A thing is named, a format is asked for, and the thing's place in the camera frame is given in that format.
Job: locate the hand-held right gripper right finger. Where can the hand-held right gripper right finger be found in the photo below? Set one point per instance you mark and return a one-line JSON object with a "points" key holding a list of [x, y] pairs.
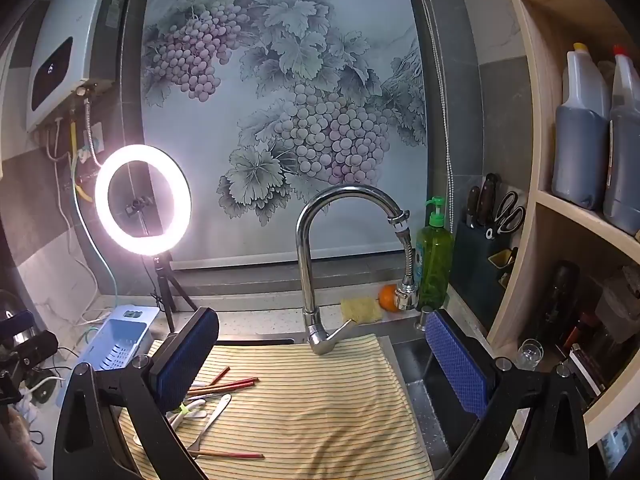
{"points": [[460, 365]]}

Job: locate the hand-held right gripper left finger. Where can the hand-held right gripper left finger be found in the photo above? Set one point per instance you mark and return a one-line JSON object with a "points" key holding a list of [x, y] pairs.
{"points": [[185, 360]]}

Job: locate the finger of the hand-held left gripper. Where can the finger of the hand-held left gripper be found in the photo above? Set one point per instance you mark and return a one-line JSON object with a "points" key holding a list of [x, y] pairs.
{"points": [[17, 322], [35, 346]]}

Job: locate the green plastic spoon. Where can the green plastic spoon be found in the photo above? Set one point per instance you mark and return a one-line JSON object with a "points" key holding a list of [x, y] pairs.
{"points": [[186, 408]]}

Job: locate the white plastic spoon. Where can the white plastic spoon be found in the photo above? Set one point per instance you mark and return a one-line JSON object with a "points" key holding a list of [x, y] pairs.
{"points": [[195, 414]]}

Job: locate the white ceramic spoon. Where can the white ceramic spoon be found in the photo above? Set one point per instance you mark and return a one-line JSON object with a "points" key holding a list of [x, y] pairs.
{"points": [[220, 406]]}

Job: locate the blue plastic basket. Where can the blue plastic basket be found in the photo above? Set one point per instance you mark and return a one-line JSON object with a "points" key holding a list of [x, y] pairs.
{"points": [[125, 332]]}

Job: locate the person's left hand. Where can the person's left hand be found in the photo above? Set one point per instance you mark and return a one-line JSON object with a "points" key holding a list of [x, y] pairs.
{"points": [[22, 437]]}

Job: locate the kitchen sink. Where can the kitchen sink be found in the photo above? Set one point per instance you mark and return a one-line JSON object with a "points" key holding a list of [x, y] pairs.
{"points": [[415, 375]]}

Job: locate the chrome sink knob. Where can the chrome sink knob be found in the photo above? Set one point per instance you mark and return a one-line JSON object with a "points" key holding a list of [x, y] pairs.
{"points": [[426, 317]]}

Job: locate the wine glass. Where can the wine glass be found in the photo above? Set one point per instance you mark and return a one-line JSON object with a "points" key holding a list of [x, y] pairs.
{"points": [[530, 352]]}

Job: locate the flexible chrome faucet sprayer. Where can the flexible chrome faucet sprayer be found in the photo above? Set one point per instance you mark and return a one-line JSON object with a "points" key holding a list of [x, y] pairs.
{"points": [[407, 295]]}

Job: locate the black tripod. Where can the black tripod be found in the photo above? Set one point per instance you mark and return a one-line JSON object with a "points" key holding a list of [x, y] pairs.
{"points": [[162, 270]]}

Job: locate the dark knife block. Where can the dark knife block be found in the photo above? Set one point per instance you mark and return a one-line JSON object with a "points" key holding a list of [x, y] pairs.
{"points": [[475, 270]]}

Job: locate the orange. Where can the orange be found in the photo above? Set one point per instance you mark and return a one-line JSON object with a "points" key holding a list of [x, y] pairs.
{"points": [[386, 297]]}

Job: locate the green dish soap bottle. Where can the green dish soap bottle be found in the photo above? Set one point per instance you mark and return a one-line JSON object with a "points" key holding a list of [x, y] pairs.
{"points": [[435, 260]]}

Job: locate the yellow sponge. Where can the yellow sponge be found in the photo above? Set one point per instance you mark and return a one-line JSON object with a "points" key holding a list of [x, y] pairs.
{"points": [[361, 309]]}

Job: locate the dark bottle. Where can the dark bottle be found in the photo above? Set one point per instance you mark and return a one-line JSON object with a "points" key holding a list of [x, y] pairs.
{"points": [[555, 300]]}

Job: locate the yellow striped cloth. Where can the yellow striped cloth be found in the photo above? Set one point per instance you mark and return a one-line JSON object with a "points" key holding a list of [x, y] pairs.
{"points": [[310, 410]]}

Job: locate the chrome faucet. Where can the chrome faucet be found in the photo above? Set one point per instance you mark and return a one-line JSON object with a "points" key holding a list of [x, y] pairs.
{"points": [[305, 270]]}

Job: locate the clear plastic container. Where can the clear plastic container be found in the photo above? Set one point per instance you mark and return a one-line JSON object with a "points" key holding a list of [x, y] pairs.
{"points": [[620, 305]]}

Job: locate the dark liquid jug yellow cap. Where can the dark liquid jug yellow cap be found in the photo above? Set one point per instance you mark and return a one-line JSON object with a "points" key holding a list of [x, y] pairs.
{"points": [[580, 160]]}

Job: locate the dark liquid jug red cap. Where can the dark liquid jug red cap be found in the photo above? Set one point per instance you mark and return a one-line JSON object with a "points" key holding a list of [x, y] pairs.
{"points": [[625, 170]]}

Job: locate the white water heater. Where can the white water heater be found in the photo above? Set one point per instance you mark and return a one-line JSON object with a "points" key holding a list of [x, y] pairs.
{"points": [[55, 60]]}

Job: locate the wooden shelf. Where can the wooden shelf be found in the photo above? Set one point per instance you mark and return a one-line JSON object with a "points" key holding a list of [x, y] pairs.
{"points": [[545, 110]]}

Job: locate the grape printed blind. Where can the grape printed blind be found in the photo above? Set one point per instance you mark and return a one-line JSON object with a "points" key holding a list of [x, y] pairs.
{"points": [[250, 85]]}

